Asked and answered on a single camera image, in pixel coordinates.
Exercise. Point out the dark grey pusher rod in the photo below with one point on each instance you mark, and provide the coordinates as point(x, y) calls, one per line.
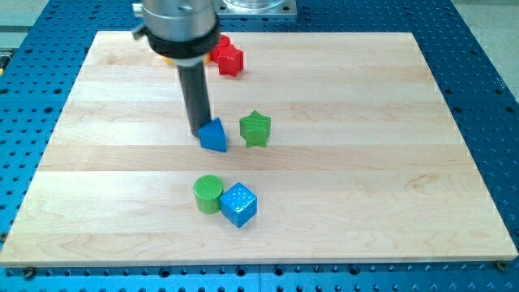
point(195, 94)

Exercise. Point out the blue triangle block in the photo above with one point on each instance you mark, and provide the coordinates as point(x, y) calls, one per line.
point(212, 136)

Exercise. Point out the red star block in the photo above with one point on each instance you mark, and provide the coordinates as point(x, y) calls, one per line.
point(230, 60)

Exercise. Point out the green star block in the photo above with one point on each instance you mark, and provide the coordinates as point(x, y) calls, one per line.
point(255, 129)

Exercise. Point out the blue cube block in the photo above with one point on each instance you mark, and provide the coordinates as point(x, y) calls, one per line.
point(238, 204)

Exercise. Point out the yellow block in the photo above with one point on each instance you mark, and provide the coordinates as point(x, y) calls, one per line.
point(207, 60)

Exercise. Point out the red cylinder block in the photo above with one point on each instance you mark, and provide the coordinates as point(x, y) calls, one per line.
point(222, 45)

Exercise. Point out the green cylinder block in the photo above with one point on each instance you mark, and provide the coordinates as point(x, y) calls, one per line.
point(207, 190)

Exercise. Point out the wooden board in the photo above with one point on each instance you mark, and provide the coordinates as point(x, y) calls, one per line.
point(364, 162)

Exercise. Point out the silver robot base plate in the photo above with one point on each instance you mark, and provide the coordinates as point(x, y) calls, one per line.
point(256, 9)

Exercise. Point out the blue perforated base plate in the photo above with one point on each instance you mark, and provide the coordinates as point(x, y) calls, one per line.
point(43, 70)

